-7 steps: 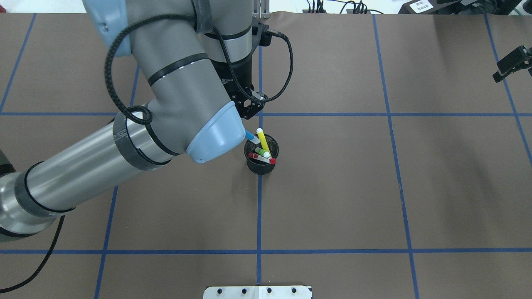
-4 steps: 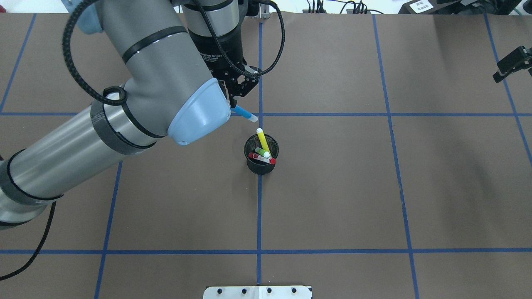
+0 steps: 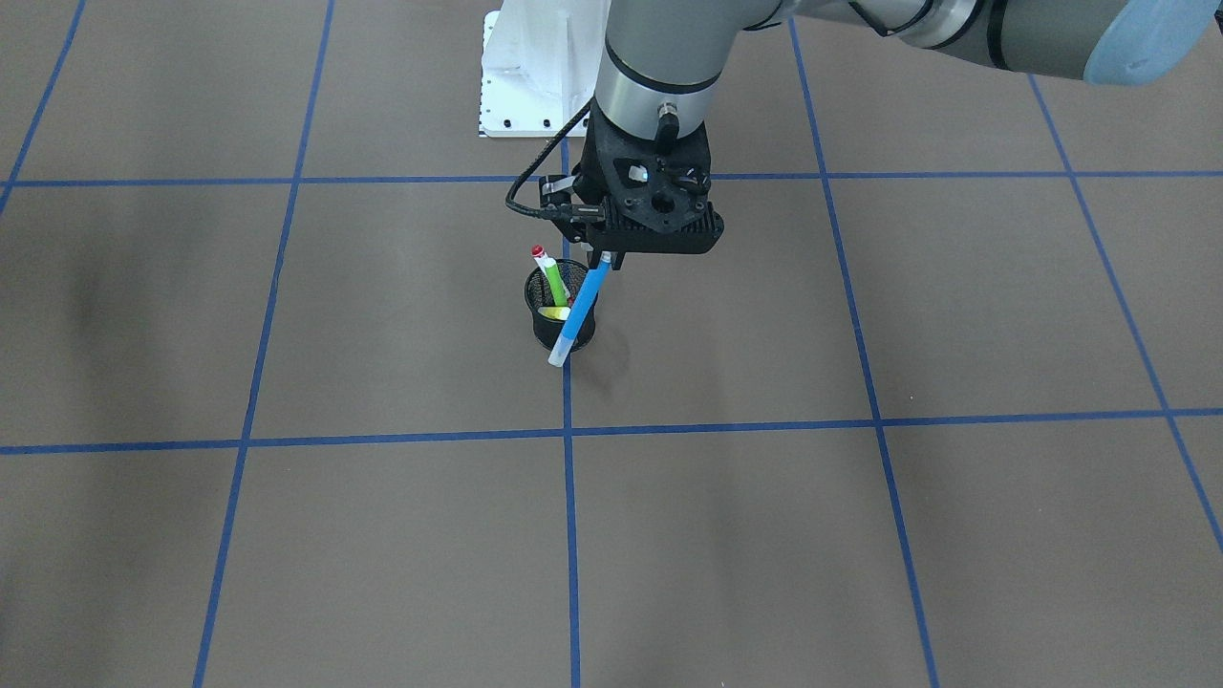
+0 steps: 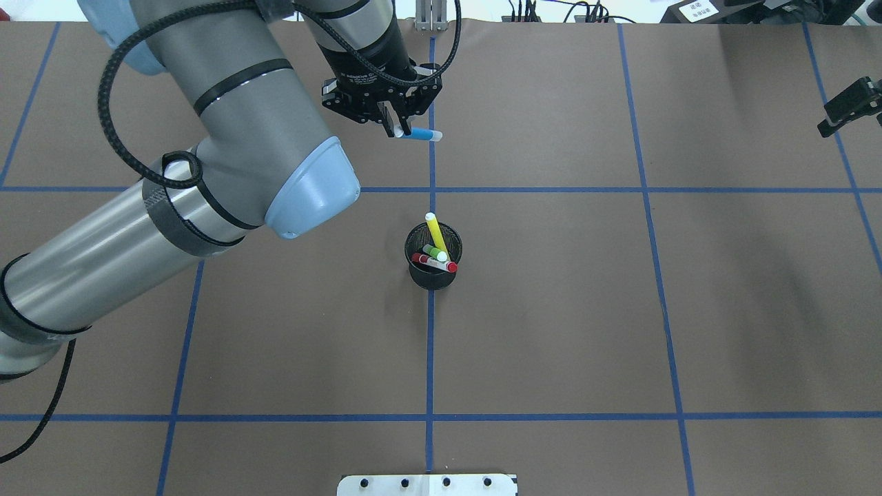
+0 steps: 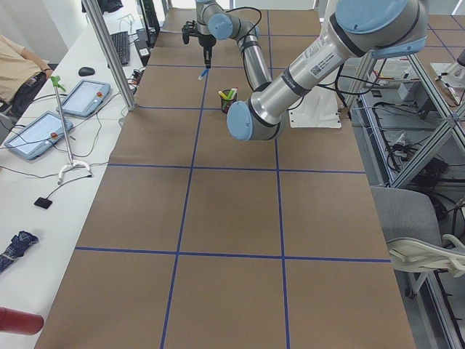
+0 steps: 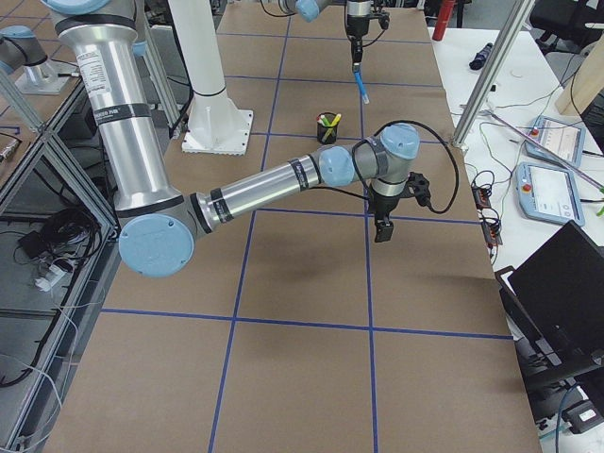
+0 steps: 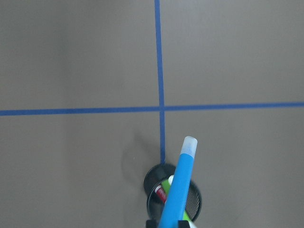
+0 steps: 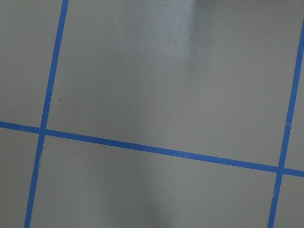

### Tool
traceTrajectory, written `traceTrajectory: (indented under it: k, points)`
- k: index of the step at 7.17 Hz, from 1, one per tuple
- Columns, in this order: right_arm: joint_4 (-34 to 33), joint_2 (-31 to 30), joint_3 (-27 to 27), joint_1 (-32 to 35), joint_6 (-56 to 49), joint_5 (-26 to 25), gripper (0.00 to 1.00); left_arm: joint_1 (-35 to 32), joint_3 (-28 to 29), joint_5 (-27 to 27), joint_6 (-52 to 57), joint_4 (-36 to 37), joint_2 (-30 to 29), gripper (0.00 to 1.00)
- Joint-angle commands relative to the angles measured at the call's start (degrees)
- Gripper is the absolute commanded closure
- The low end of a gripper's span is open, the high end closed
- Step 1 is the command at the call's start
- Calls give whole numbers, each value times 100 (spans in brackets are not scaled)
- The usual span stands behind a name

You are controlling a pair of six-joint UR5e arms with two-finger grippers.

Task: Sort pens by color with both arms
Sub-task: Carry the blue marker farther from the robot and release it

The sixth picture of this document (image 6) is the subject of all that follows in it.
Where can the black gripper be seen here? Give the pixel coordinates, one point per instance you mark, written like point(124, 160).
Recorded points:
point(384, 205)
point(356, 25)

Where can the blue marker pen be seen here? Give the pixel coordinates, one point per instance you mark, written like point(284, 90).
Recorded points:
point(360, 85)

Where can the green highlighter pen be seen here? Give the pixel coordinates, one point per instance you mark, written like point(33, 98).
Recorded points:
point(336, 120)

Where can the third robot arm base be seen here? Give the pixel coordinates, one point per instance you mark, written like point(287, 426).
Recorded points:
point(21, 49)

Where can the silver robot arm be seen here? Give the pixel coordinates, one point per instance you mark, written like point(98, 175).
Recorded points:
point(159, 224)
point(310, 10)

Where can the black mesh pen cup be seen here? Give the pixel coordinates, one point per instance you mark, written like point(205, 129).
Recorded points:
point(326, 134)

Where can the orange electronics board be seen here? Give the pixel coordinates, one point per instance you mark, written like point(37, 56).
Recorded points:
point(481, 197)

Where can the dark blue folded umbrella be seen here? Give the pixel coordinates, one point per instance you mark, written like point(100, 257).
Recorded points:
point(480, 58)

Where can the lower teach pendant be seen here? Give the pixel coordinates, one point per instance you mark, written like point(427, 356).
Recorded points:
point(548, 194)

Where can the teach pendant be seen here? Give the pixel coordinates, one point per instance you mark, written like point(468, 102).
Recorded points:
point(548, 194)
point(565, 140)

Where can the black laptop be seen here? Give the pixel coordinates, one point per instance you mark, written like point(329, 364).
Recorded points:
point(557, 299)

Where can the upper teach pendant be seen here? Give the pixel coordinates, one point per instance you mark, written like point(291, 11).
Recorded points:
point(565, 140)

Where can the wooden beam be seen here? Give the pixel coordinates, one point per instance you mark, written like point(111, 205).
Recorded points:
point(584, 85)

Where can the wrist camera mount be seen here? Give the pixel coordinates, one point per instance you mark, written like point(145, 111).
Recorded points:
point(418, 187)
point(382, 17)

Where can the aluminium frame post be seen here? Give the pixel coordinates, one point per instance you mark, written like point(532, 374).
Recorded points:
point(502, 47)

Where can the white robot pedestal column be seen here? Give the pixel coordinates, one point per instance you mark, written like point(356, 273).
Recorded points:
point(215, 123)

